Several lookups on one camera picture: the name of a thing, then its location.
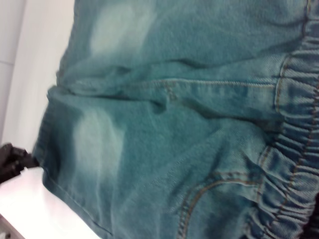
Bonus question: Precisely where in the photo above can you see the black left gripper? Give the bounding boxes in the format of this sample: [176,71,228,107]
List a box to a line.
[0,142,40,185]

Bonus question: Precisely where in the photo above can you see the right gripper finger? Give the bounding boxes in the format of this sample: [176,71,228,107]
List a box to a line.
[305,191,319,239]

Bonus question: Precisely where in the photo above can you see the blue denim shorts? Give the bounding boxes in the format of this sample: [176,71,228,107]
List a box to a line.
[32,0,319,239]

